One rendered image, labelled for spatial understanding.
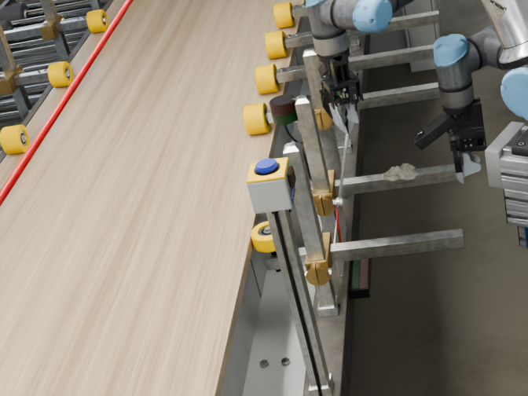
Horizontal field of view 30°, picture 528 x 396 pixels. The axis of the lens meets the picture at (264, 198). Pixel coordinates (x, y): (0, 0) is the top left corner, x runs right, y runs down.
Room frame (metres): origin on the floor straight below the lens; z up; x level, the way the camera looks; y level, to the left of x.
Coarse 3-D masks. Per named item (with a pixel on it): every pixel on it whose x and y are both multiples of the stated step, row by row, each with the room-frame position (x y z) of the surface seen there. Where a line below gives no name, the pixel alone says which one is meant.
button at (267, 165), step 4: (260, 160) 1.55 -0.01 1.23; (264, 160) 1.55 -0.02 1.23; (268, 160) 1.55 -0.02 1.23; (272, 160) 1.54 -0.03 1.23; (276, 160) 1.54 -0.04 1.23; (256, 164) 1.54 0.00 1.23; (260, 164) 1.54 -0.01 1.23; (264, 164) 1.53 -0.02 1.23; (268, 164) 1.53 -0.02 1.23; (272, 164) 1.53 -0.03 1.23; (276, 164) 1.53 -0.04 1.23; (256, 168) 1.53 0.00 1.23; (260, 168) 1.52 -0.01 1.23; (264, 168) 1.52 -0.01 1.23; (268, 168) 1.52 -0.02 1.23; (272, 168) 1.52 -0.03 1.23; (260, 172) 1.52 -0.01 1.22; (264, 172) 1.52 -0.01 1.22; (268, 172) 1.52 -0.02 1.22
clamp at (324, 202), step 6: (330, 174) 2.09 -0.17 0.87; (330, 180) 2.06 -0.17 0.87; (330, 186) 2.03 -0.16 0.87; (312, 192) 2.03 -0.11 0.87; (324, 192) 2.01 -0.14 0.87; (330, 192) 2.01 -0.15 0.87; (318, 198) 2.00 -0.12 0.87; (324, 198) 1.99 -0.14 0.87; (330, 198) 2.00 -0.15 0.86; (318, 204) 1.99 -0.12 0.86; (324, 204) 1.99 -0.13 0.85; (330, 204) 1.99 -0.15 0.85; (318, 210) 1.99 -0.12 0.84; (324, 210) 1.99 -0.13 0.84; (330, 210) 1.99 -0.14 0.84
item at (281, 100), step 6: (282, 96) 2.06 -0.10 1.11; (288, 96) 2.05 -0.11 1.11; (270, 102) 2.05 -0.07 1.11; (276, 102) 2.04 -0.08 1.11; (282, 102) 2.03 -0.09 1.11; (288, 102) 2.02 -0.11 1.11; (288, 132) 2.04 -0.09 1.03; (300, 132) 2.02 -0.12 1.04; (294, 138) 2.04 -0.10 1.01; (306, 162) 2.03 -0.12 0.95
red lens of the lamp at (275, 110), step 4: (292, 96) 2.05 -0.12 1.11; (284, 104) 2.02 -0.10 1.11; (288, 104) 2.02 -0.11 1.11; (292, 104) 2.02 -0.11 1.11; (272, 108) 2.03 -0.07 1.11; (276, 108) 2.02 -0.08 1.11; (280, 108) 2.02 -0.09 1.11; (284, 108) 2.01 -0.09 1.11; (288, 108) 2.02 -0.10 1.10; (292, 108) 2.02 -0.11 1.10; (272, 112) 2.03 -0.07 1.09; (276, 112) 2.02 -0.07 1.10; (280, 112) 2.02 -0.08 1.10; (284, 112) 2.01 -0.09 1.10; (288, 112) 2.02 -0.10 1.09
